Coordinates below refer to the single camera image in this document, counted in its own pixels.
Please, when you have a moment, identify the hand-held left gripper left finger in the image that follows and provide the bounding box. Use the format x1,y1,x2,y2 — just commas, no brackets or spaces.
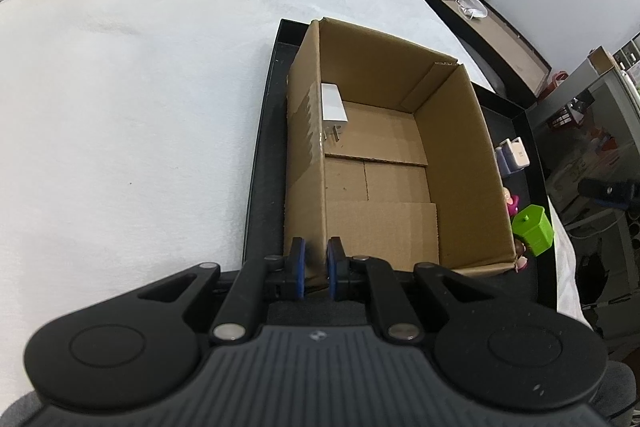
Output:
136,236,308,344

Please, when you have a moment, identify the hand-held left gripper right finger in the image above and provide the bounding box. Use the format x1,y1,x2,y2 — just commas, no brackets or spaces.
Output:
326,236,503,345

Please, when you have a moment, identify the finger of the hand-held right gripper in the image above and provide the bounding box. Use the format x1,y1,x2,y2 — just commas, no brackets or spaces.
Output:
577,179,636,208

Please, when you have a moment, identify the brown cardboard box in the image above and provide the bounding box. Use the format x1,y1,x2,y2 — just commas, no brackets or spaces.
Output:
282,18,519,289

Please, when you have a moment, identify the green hexagonal box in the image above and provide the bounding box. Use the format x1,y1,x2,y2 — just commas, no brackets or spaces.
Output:
511,204,557,258

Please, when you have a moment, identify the pink dress figurine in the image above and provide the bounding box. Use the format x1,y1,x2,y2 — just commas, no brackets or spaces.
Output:
504,188,522,219

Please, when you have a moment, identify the lilac charger block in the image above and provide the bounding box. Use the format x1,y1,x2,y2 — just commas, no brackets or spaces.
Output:
494,136,532,176

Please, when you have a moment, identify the brown-haired figurine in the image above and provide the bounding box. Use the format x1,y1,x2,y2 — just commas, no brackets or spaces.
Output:
514,238,531,273

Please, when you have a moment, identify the black shallow tray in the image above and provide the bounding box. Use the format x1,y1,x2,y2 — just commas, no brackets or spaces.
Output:
241,18,560,314

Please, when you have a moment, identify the white charger plug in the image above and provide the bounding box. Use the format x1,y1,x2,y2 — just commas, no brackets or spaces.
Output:
320,83,349,144

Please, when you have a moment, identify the white face mask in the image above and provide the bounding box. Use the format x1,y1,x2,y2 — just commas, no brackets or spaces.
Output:
455,0,490,20

